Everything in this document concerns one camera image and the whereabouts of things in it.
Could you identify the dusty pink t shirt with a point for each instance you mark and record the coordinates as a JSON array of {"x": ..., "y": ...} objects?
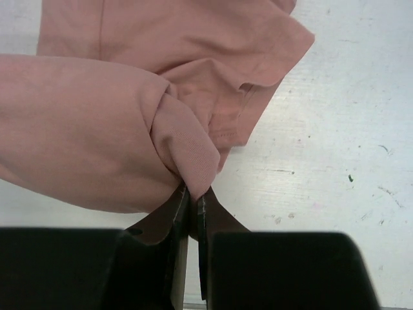
[{"x": 125, "y": 100}]

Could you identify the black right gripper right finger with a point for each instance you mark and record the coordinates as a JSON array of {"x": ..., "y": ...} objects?
[{"x": 241, "y": 269}]

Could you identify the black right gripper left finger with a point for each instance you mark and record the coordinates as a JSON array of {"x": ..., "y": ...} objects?
[{"x": 141, "y": 267}]

